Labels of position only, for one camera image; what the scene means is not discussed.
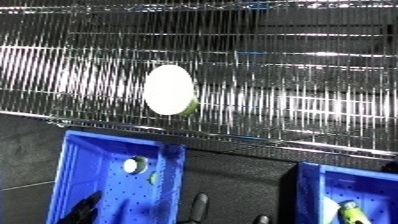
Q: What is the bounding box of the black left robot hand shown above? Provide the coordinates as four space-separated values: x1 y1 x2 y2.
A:
55 191 104 224

